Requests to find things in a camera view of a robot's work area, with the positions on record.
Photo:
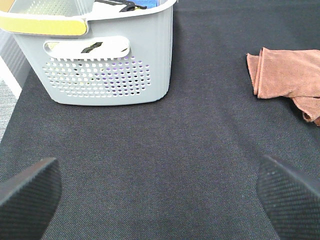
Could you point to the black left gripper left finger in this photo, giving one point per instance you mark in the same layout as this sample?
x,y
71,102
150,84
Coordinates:
x,y
28,201

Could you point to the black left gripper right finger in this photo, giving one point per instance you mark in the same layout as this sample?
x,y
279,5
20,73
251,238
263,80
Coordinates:
x,y
290,199

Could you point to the brown towel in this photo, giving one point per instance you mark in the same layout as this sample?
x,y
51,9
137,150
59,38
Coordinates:
x,y
293,74

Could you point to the black fabric table cover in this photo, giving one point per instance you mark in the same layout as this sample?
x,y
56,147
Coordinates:
x,y
183,167

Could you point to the grey perforated plastic basket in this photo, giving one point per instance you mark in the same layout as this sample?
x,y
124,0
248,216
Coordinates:
x,y
124,58

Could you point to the blue item in basket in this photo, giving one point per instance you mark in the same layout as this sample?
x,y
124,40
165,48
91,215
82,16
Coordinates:
x,y
146,3

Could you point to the yellow basket handle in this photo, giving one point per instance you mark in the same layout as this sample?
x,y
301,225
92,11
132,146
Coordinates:
x,y
65,26

